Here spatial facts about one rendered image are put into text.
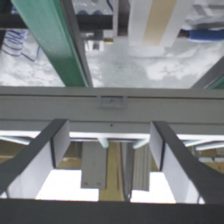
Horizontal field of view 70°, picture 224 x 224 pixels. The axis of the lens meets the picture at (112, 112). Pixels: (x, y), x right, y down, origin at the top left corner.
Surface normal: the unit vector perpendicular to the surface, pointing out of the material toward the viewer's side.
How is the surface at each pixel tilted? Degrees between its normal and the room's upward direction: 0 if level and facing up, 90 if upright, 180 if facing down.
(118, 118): 90
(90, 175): 90
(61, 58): 0
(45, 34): 0
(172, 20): 0
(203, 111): 90
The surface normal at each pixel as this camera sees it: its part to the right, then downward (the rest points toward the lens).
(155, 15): -0.03, 0.96
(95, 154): -0.01, -0.30
